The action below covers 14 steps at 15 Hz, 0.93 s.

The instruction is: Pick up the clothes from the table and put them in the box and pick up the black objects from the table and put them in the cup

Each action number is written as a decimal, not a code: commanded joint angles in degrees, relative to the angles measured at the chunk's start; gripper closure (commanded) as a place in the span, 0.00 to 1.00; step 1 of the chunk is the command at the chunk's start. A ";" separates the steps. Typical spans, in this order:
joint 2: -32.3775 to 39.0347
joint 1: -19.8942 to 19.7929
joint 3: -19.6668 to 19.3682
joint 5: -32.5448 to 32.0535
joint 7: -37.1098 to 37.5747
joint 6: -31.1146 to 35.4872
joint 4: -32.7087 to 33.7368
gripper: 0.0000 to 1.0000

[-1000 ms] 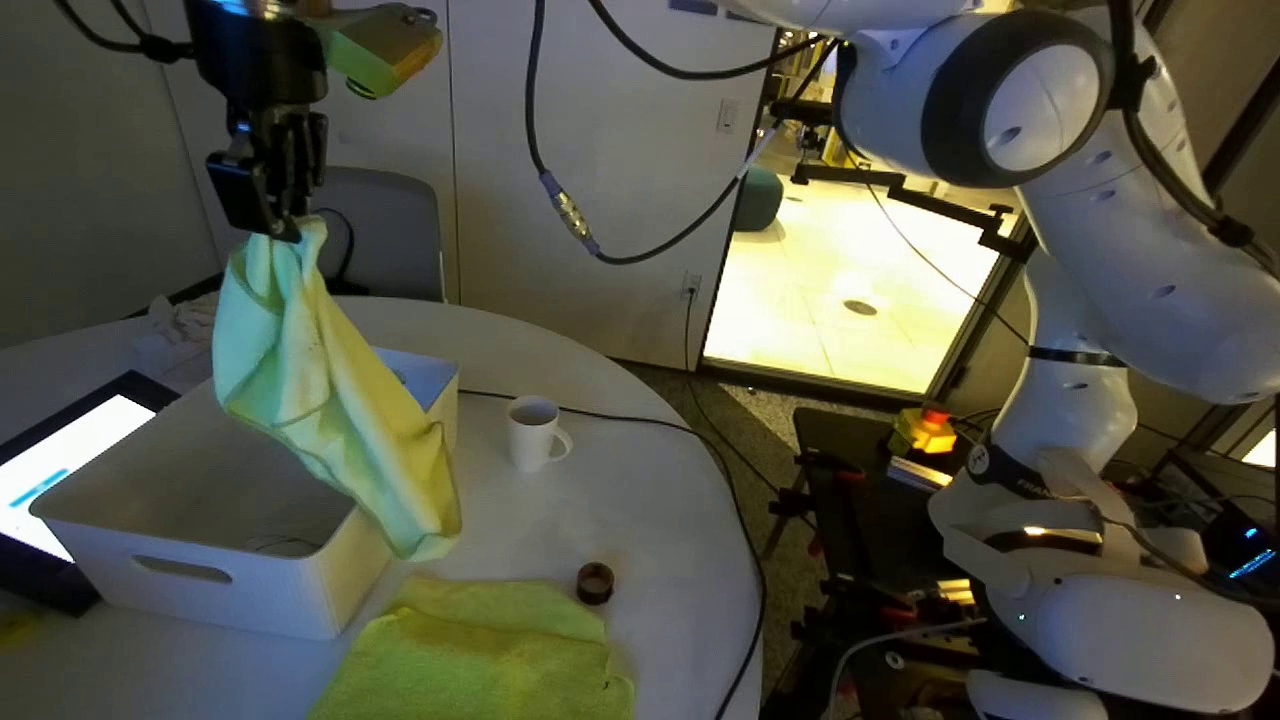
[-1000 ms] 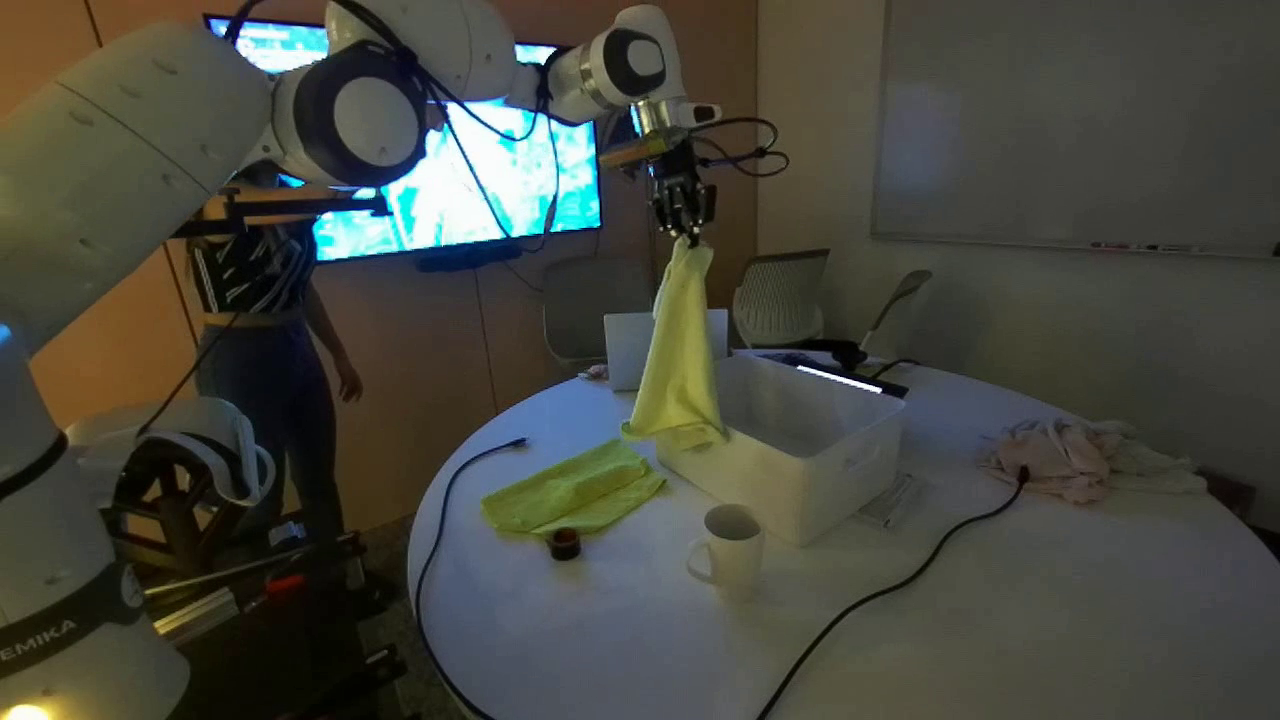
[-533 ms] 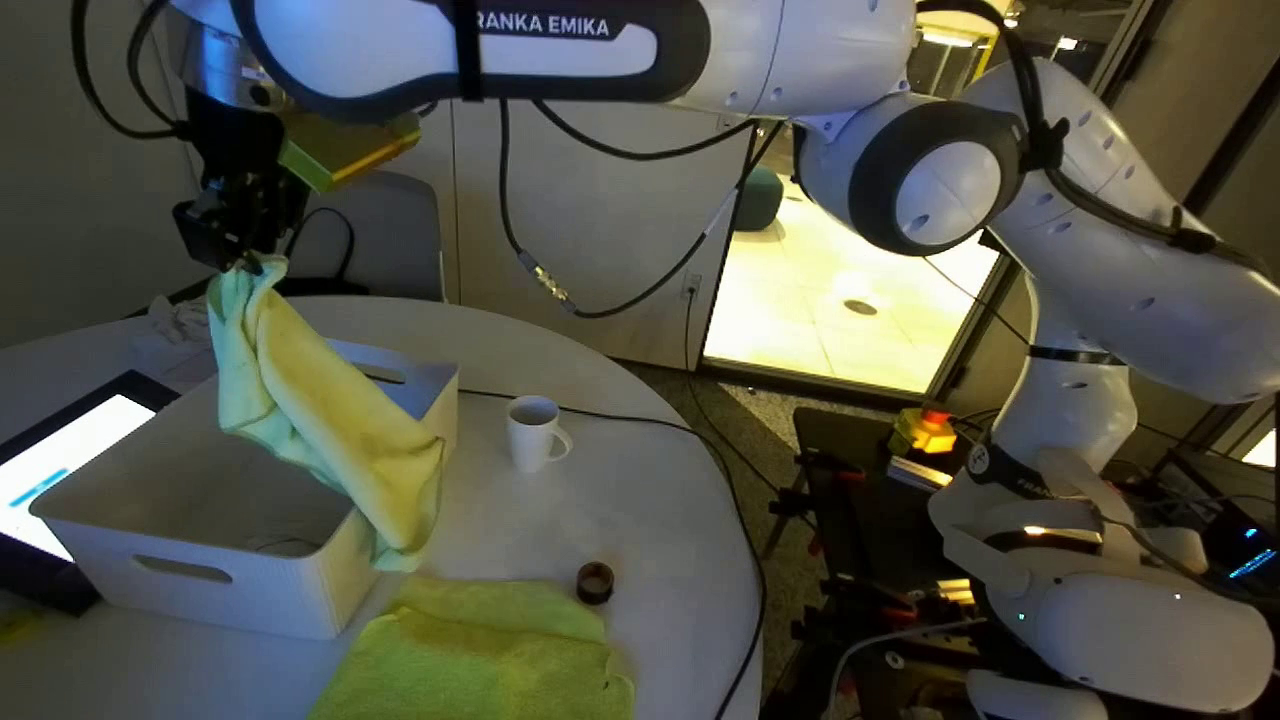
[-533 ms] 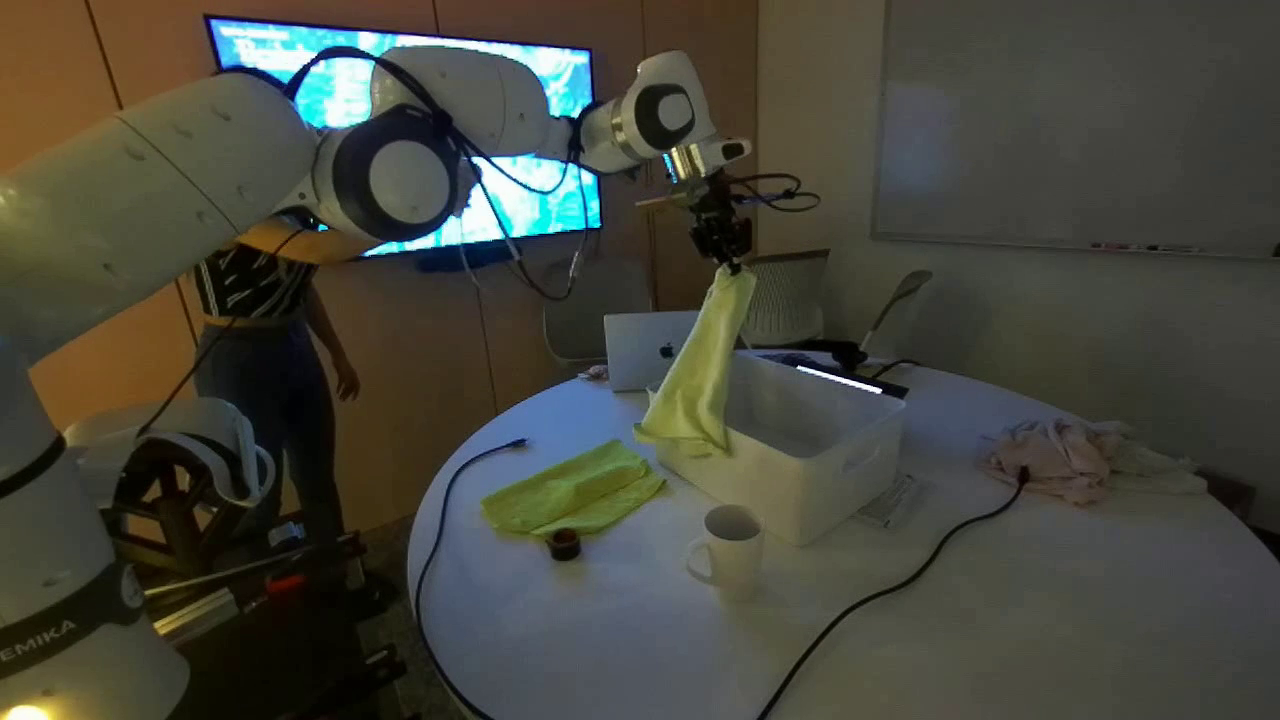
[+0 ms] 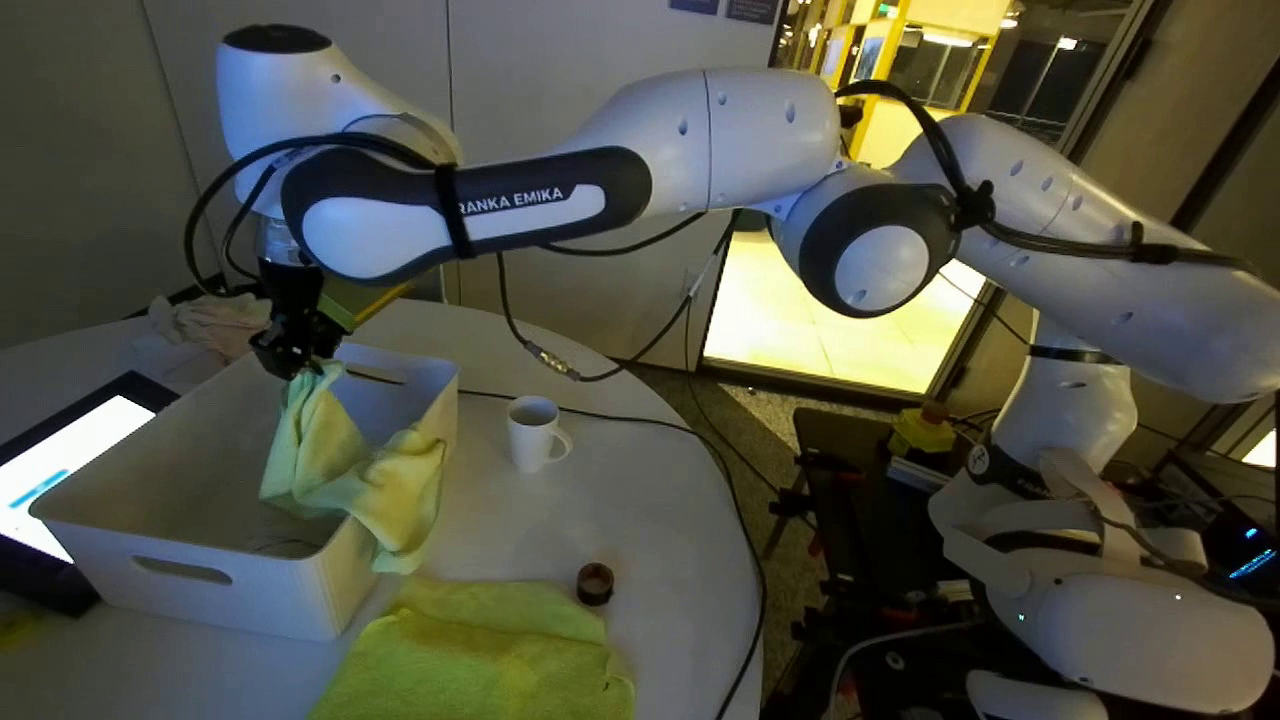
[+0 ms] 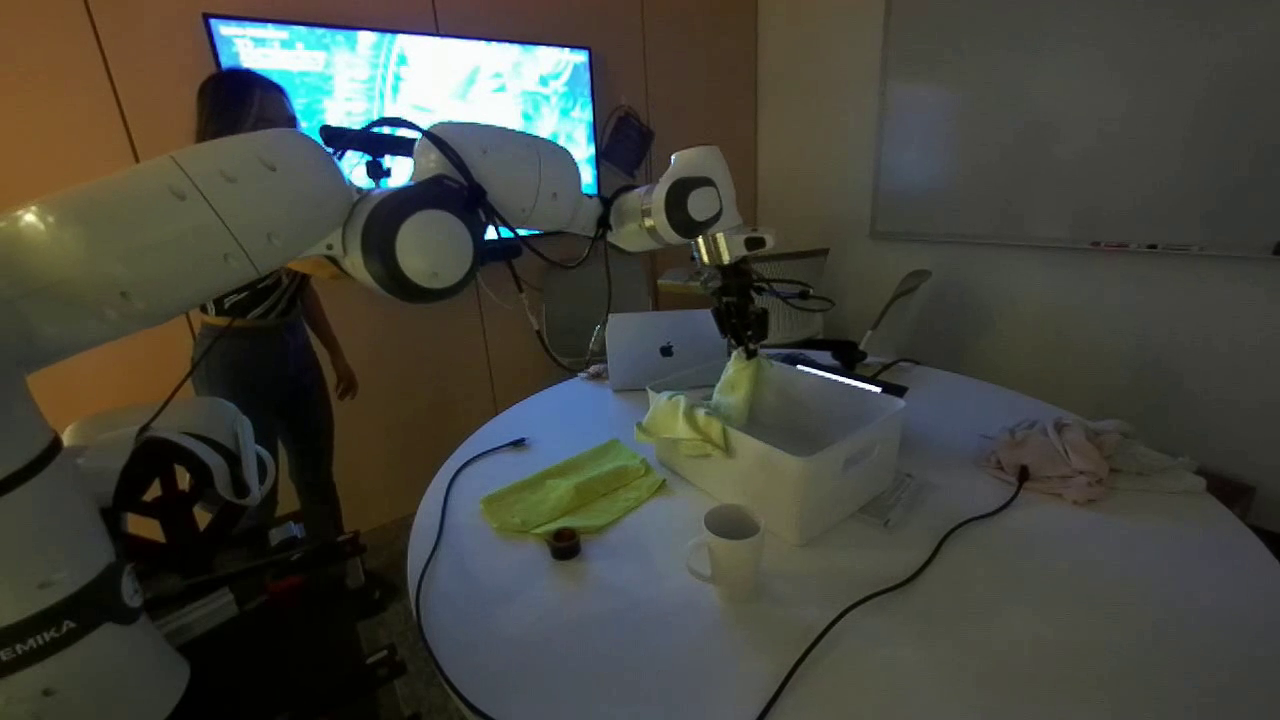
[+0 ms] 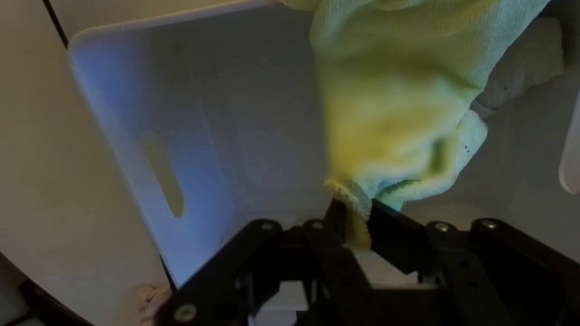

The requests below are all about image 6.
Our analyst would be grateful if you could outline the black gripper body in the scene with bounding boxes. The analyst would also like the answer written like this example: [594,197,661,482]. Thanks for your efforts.
[708,261,772,337]

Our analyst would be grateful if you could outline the large wall monitor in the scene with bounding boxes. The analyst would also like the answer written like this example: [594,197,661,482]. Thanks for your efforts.
[198,13,606,243]

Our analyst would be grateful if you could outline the person in dark clothes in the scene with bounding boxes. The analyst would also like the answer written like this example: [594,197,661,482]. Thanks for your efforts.
[185,68,365,537]

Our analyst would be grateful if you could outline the white plastic box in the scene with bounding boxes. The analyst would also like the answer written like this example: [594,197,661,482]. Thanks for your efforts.
[644,352,911,550]

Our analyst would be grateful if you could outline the silver laptop with logo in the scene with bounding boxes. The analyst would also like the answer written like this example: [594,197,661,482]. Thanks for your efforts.
[601,308,734,398]

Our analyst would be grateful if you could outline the whiteboard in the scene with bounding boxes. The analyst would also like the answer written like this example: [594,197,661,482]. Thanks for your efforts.
[873,0,1280,261]

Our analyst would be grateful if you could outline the dark wall-mounted device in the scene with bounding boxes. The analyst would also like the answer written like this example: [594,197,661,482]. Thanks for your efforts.
[604,103,657,184]

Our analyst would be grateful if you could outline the black robot wrist cable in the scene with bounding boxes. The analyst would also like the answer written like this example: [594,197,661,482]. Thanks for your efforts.
[314,115,834,376]

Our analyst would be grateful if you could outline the black cable on table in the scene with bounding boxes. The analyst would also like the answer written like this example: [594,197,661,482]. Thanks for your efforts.
[408,432,1032,720]

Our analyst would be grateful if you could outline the white mug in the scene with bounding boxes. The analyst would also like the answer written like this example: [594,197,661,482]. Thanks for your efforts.
[689,501,769,597]

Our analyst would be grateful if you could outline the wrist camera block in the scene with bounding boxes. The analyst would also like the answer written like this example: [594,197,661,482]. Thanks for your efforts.
[696,230,777,263]

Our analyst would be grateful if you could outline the pink crumpled cloth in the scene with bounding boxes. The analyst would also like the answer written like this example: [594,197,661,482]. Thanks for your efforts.
[993,418,1129,507]

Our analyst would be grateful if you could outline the yellow-green microfiber towel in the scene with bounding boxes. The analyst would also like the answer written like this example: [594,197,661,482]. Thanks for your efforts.
[477,436,666,544]

